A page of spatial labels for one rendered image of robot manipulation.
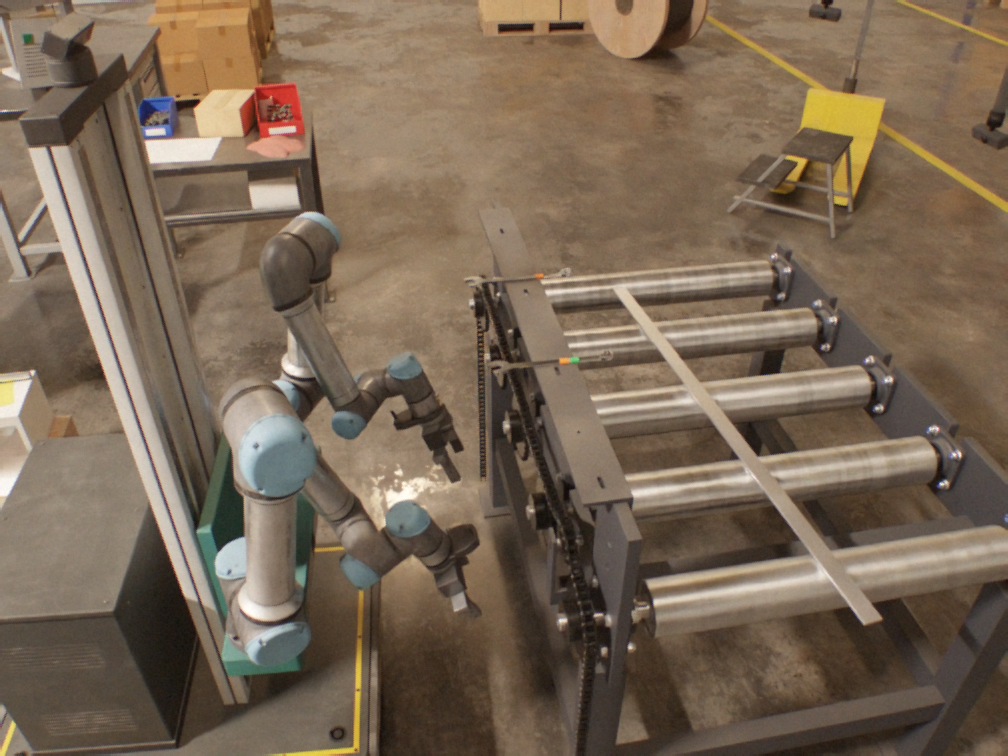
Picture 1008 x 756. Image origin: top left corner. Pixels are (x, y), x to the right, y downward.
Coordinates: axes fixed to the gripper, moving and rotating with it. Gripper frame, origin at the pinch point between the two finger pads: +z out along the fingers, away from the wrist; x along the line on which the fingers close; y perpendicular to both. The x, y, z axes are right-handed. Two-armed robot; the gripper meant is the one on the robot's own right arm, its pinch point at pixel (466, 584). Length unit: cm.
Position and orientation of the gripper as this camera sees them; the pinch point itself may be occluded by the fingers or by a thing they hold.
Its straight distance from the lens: 184.1
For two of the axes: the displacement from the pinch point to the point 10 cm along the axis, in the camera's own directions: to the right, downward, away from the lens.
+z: 3.6, 6.1, 7.1
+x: 2.3, 6.7, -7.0
